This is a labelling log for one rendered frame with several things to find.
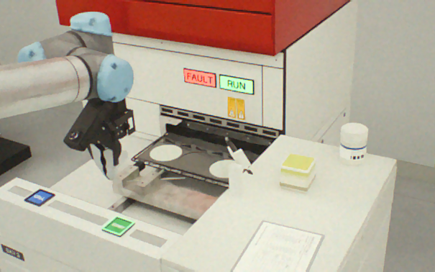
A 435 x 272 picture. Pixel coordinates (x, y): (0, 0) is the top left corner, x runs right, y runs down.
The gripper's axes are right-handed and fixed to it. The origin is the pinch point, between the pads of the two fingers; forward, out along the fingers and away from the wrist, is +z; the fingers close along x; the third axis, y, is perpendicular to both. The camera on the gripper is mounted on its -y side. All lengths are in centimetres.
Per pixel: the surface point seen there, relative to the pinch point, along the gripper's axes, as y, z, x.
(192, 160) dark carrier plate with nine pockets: 43.0, 20.5, 7.0
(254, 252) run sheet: 6.4, 13.7, -32.5
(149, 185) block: 25.9, 20.6, 10.3
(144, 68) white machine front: 59, 0, 34
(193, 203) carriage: 26.2, 22.5, -3.8
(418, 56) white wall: 207, 37, -26
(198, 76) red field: 58, 0, 13
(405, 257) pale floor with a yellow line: 137, 110, -45
